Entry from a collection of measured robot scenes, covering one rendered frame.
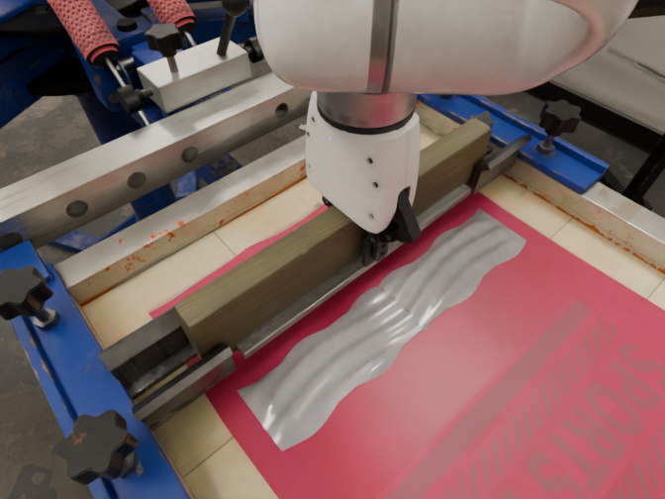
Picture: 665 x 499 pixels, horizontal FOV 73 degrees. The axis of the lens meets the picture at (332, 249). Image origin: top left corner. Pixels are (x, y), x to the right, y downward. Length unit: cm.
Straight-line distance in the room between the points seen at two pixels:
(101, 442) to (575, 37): 33
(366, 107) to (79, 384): 32
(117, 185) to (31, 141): 211
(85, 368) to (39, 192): 20
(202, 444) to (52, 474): 118
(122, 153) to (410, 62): 40
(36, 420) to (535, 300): 147
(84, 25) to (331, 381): 57
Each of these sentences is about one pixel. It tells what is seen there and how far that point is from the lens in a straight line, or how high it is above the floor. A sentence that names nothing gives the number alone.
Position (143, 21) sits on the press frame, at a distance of 83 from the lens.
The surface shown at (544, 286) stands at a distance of 54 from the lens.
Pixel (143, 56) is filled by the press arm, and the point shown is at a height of 104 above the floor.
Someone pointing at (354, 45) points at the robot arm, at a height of 127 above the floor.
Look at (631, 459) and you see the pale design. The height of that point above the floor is 95.
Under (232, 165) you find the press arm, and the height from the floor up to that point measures 92.
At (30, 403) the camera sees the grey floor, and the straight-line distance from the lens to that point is 172.
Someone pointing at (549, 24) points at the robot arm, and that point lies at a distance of 21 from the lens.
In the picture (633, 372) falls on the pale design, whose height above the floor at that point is 95.
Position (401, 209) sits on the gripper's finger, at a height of 109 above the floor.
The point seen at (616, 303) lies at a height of 95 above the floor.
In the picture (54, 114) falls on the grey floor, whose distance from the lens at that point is 279.
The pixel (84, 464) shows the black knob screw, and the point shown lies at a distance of 35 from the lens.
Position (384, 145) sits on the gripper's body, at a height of 116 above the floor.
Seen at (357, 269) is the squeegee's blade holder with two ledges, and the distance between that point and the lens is 45.
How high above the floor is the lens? 136
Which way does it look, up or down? 51 degrees down
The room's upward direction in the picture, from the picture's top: straight up
